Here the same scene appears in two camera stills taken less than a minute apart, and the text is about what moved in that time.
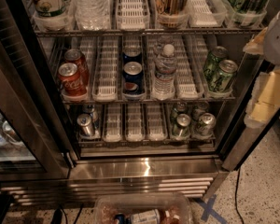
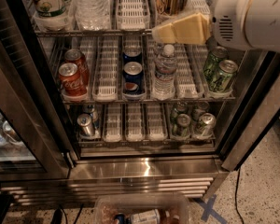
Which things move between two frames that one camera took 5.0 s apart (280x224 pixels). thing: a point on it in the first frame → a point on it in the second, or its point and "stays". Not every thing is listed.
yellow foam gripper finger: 257,45 → 195,30
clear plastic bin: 143,208 stays
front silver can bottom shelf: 87,127 stays
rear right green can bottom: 200,108 stays
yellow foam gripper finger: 270,92 → 164,35
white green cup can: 50,0 stays
